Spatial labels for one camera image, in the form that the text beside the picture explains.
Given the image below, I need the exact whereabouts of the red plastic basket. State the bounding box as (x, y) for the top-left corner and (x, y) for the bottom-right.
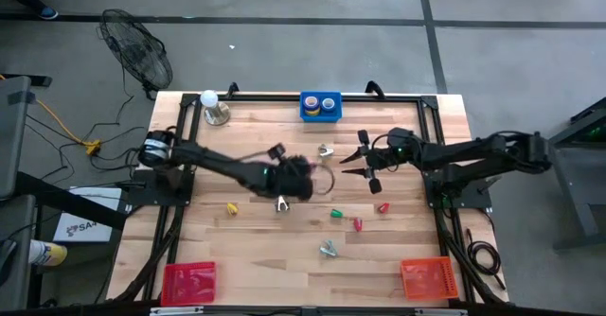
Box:
(160, 260), (218, 307)

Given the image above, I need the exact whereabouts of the white printed sign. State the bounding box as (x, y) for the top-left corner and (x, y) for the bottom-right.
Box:
(52, 185), (123, 244)

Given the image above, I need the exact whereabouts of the orange plastic basket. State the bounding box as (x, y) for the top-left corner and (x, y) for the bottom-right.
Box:
(400, 255), (460, 302)

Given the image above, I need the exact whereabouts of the yellow extension cable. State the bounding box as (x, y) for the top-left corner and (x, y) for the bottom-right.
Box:
(0, 73), (103, 157)

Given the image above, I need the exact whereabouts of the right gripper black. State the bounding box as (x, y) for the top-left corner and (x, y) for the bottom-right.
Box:
(338, 129), (399, 196)

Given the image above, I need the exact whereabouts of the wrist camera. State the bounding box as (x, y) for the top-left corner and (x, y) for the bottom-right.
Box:
(266, 142), (288, 162)
(387, 126), (416, 148)

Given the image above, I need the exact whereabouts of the person's shoe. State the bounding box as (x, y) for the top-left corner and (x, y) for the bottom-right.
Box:
(37, 6), (61, 22)

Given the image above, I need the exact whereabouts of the black diagonal beam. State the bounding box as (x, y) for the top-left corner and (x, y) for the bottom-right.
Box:
(16, 170), (130, 231)

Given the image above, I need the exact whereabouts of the black floor fan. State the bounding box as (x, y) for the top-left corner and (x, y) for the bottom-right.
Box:
(97, 8), (174, 102)

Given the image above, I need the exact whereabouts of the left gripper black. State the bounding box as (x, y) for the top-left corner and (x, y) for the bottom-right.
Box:
(262, 153), (317, 203)

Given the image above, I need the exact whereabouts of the white bulb lamp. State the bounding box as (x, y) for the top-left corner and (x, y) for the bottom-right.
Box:
(198, 89), (232, 127)

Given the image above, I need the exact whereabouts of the black metal stand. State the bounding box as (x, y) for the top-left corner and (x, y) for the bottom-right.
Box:
(522, 97), (606, 251)

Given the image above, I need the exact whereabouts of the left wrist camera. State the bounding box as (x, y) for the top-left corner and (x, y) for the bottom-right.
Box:
(266, 142), (288, 162)

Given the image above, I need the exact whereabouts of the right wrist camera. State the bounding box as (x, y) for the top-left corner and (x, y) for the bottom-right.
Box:
(387, 126), (416, 148)

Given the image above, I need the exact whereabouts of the white yellow spray can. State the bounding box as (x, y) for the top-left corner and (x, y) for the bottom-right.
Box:
(27, 238), (68, 267)

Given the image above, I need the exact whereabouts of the coiled black cable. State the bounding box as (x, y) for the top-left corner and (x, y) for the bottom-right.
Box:
(466, 228), (508, 291)

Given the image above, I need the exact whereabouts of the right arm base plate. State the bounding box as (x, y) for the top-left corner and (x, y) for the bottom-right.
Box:
(423, 169), (502, 209)

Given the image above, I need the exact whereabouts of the pink tape roll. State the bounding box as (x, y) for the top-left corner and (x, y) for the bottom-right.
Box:
(302, 159), (336, 197)

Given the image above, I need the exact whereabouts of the grey equipment case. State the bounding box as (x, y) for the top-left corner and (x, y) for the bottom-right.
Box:
(0, 76), (33, 200)
(0, 195), (38, 310)

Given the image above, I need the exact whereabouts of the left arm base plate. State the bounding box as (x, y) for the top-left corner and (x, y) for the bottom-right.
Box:
(126, 167), (195, 207)

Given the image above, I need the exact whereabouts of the blue plastic basket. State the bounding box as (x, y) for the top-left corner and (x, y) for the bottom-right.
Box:
(299, 91), (344, 124)

